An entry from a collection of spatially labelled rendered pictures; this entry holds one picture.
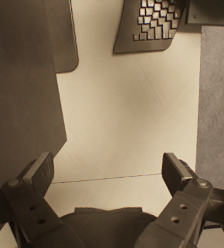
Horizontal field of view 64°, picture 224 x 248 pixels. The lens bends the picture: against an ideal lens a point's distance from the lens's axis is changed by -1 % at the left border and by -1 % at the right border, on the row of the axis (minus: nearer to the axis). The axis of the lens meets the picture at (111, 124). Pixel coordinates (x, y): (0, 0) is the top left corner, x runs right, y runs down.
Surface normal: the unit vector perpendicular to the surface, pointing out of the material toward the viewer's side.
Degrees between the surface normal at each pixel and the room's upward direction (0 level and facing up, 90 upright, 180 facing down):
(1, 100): 86
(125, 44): 5
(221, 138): 0
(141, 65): 0
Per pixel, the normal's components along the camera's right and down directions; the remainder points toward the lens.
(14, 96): 0.99, -0.07
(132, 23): 0.11, 0.29
